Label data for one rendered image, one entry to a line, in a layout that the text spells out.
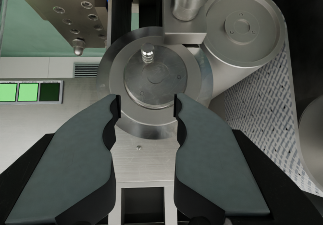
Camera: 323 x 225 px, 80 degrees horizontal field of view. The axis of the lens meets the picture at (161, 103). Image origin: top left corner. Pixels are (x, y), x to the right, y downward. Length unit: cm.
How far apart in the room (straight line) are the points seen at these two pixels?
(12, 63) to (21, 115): 310
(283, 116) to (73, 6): 46
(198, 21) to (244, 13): 9
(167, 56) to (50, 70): 325
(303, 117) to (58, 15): 53
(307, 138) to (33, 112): 63
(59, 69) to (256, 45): 321
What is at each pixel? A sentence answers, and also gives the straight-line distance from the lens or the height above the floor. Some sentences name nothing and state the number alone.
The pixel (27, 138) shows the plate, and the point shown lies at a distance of 67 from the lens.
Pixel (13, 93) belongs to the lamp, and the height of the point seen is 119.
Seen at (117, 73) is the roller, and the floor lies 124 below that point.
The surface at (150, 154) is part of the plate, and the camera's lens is 57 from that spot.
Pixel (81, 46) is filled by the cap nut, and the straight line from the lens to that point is 65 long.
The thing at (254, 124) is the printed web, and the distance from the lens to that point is 38.
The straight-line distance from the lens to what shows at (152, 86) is 23.
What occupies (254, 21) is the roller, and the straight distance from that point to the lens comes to 32.
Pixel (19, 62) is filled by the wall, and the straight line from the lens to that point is 372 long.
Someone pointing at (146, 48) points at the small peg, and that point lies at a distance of 21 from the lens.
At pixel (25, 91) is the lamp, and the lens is 68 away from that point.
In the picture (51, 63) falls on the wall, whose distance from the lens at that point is 347.
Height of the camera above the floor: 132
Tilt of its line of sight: 10 degrees down
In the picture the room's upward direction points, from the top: 179 degrees clockwise
